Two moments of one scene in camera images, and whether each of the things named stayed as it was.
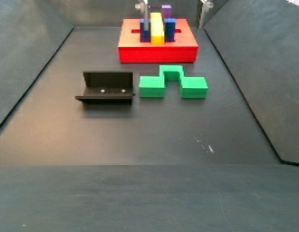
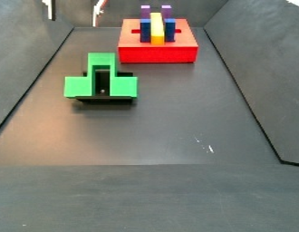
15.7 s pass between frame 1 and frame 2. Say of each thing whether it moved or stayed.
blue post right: stayed
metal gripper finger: moved
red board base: stayed
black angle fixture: stayed
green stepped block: moved
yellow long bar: stayed
